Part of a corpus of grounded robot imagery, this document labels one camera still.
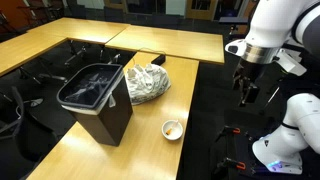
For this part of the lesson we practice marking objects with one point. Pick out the black office chair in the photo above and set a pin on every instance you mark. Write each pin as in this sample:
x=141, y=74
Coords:
x=23, y=133

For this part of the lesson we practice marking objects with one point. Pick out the small white bowl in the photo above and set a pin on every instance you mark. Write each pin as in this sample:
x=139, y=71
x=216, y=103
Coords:
x=172, y=130

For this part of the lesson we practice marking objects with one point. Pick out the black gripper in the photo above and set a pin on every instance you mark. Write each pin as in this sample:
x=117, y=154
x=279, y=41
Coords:
x=247, y=74

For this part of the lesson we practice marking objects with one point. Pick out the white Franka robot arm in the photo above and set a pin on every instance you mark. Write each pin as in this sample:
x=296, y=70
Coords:
x=293, y=100

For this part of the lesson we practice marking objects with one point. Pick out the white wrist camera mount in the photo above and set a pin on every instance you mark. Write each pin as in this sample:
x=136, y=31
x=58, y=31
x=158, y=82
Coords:
x=289, y=61

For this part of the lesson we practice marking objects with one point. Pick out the crumpled white patterned plastic bag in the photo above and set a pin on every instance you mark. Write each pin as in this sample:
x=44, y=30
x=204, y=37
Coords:
x=146, y=83

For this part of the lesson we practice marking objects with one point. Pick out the black trash bin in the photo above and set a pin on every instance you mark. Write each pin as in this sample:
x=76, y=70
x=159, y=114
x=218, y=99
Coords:
x=100, y=106

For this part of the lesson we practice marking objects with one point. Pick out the white marker with orange cap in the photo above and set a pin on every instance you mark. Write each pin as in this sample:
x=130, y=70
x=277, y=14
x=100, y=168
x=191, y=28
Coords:
x=171, y=128

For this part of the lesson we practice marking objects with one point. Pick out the black power adapter box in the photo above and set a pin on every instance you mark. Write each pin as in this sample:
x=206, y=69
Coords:
x=158, y=60

